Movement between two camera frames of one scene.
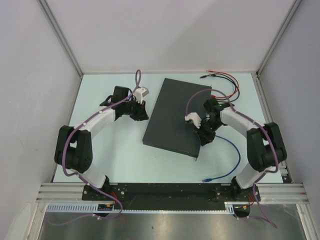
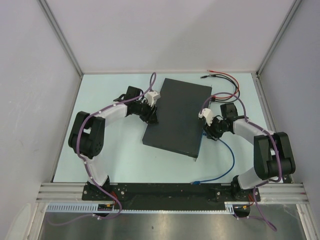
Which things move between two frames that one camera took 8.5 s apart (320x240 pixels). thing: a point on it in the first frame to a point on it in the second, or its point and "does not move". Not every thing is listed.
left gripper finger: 139,116 to 152,118
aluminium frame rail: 270,192 does not move
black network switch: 167,127 does not move
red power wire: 227,75 does not move
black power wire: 212,75 does not move
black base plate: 165,197 does not move
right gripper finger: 199,132 to 206,127
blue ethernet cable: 207,180 to 198,182
